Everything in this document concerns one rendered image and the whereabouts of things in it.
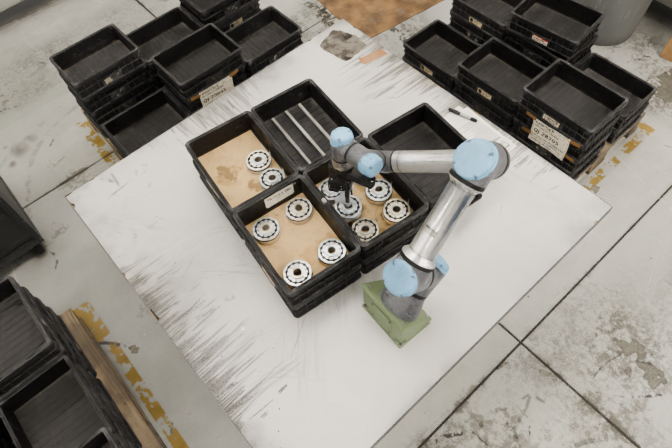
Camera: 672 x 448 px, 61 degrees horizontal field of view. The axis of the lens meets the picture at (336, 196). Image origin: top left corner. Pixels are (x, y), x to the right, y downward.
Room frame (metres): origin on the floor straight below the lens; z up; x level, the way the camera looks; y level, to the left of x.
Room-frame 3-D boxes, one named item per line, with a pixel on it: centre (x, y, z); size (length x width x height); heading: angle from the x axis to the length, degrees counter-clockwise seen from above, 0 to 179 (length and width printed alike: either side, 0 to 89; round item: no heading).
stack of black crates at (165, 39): (2.69, 0.90, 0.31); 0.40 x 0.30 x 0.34; 126
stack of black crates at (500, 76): (2.13, -0.95, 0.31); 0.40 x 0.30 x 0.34; 37
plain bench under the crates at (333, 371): (1.27, 0.04, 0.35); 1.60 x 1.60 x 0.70; 37
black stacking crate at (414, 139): (1.31, -0.37, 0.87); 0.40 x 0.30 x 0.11; 29
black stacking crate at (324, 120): (1.51, 0.09, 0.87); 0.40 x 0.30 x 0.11; 29
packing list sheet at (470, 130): (1.52, -0.62, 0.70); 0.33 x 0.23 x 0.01; 37
